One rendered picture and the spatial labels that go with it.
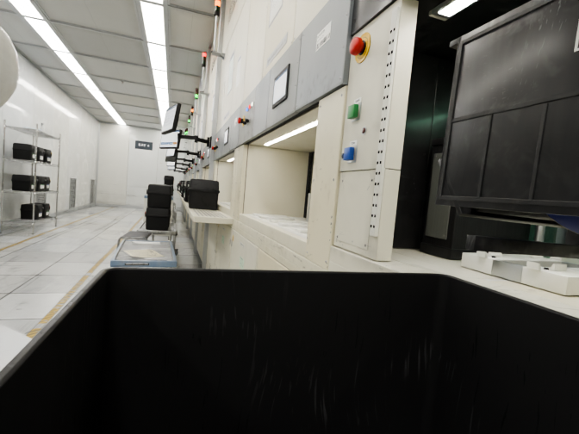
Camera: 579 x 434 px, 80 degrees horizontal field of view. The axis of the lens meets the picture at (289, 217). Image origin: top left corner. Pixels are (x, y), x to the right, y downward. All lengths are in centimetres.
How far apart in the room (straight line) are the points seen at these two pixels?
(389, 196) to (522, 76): 42
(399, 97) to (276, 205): 157
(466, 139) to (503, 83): 6
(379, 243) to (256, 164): 155
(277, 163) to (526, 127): 196
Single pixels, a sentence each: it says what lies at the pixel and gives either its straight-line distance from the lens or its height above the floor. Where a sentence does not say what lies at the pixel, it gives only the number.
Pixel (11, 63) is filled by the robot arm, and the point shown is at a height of 112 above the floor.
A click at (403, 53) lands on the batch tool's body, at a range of 80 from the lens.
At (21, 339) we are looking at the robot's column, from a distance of 62.
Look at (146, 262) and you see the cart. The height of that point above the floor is 45.
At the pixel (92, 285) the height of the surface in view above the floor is 93.
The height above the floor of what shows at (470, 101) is 110.
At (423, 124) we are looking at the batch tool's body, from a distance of 105.
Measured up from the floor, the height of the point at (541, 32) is 114.
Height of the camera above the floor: 99
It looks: 4 degrees down
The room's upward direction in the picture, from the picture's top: 5 degrees clockwise
